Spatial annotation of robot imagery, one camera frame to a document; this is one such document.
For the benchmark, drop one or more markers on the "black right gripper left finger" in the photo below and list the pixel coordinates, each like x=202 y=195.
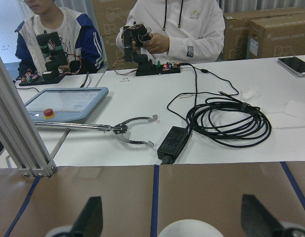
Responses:
x=90 y=221

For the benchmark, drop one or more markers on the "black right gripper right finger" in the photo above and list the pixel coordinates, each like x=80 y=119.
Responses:
x=257 y=221

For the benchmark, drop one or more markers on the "pale green plastic cup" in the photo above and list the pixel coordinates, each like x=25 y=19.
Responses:
x=189 y=228

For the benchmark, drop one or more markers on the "operator hand on controller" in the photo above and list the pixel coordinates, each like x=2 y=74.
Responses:
x=158 y=44

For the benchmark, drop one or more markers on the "black power adapter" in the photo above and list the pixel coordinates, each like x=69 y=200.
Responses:
x=173 y=144

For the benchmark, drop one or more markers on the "teach pendant tablet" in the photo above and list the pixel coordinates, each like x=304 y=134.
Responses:
x=65 y=104

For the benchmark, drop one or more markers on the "silver tablet device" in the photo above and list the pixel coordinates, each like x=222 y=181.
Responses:
x=293 y=64

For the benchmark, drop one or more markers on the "person in blue jacket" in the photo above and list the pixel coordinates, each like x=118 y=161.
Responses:
x=77 y=33

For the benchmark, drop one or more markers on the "cardboard box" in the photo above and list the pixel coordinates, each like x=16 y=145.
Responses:
x=276 y=32

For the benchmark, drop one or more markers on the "person in white hoodie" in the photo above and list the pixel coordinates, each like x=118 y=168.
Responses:
x=195 y=27

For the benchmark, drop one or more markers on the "green handled reacher grabber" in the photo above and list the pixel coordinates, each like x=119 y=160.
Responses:
x=119 y=130

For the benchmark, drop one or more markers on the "aluminium frame post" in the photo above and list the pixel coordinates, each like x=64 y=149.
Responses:
x=18 y=133

